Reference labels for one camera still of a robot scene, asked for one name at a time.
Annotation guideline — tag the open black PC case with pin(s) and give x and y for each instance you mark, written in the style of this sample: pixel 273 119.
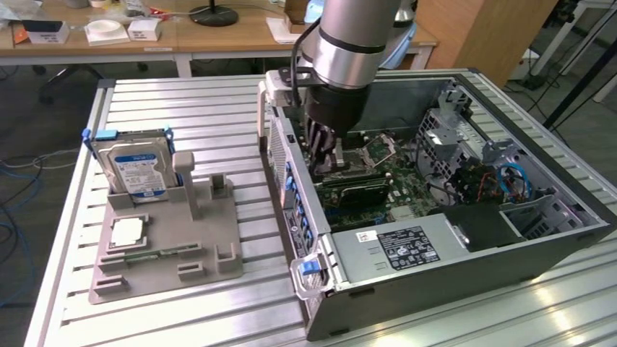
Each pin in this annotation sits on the open black PC case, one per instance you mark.
pixel 433 289

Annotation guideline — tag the green motherboard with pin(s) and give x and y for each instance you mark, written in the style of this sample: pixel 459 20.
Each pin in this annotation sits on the green motherboard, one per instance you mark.
pixel 409 188

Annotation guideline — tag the white round holder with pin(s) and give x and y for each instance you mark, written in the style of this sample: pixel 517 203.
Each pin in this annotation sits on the white round holder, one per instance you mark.
pixel 107 30

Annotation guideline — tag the black office chair base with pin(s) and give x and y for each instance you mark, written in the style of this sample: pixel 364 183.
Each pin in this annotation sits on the black office chair base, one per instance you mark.
pixel 63 74

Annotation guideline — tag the white box with black lid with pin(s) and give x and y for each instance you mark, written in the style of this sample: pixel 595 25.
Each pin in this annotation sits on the white box with black lid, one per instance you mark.
pixel 46 32

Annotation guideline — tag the hard disk in blue caddy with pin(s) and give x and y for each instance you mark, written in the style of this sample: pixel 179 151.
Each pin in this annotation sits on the hard disk in blue caddy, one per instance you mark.
pixel 137 170

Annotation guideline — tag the black round lamp base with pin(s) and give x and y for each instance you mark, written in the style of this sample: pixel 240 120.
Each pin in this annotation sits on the black round lamp base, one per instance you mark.
pixel 215 17

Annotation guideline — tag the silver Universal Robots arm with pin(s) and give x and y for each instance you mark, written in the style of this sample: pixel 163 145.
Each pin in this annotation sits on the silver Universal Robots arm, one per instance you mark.
pixel 352 43

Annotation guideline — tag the white paper booklet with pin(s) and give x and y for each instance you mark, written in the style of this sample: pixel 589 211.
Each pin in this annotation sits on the white paper booklet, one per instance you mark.
pixel 281 32

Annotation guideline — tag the CPU socket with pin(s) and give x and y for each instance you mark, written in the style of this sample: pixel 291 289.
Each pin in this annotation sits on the CPU socket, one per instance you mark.
pixel 359 159

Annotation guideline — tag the silver CPU chip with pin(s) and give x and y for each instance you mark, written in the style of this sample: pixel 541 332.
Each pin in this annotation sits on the silver CPU chip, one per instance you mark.
pixel 128 233

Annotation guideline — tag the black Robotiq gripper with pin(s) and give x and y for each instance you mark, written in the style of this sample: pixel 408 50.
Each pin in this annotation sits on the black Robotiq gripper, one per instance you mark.
pixel 337 105

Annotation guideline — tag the black RAM stick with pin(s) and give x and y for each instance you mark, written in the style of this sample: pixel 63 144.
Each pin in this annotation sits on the black RAM stick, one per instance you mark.
pixel 356 177

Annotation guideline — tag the wooden desk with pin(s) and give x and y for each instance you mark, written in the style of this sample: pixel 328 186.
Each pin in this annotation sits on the wooden desk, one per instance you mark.
pixel 72 50

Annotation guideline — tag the metal disk bay cage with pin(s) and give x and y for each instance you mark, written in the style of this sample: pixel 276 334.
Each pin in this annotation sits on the metal disk bay cage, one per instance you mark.
pixel 443 144

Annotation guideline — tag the metal socket cover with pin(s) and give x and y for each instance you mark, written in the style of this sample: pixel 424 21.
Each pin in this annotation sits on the metal socket cover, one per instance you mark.
pixel 380 148

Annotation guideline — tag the wooden cabinet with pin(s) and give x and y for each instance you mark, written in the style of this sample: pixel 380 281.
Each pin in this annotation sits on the wooden cabinet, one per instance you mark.
pixel 496 36

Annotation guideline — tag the grey power supply unit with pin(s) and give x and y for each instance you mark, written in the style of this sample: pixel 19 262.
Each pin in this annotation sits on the grey power supply unit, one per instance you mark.
pixel 361 260

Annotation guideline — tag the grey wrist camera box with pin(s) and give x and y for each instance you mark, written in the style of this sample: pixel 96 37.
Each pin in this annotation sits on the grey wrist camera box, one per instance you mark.
pixel 280 86

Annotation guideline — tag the plain white box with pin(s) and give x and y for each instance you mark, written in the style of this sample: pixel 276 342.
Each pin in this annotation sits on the plain white box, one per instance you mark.
pixel 144 30

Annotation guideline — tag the green RAM stick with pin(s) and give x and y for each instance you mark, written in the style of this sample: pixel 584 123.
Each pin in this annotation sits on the green RAM stick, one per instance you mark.
pixel 144 255

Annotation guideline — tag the black stand pole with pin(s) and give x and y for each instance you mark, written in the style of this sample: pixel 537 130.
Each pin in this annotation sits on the black stand pole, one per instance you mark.
pixel 579 83

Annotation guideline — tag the grey plastic parts rack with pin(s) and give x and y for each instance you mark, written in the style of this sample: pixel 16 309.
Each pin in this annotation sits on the grey plastic parts rack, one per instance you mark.
pixel 168 224

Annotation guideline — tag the brown cardboard box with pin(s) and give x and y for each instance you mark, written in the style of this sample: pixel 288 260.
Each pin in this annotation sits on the brown cardboard box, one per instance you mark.
pixel 293 11

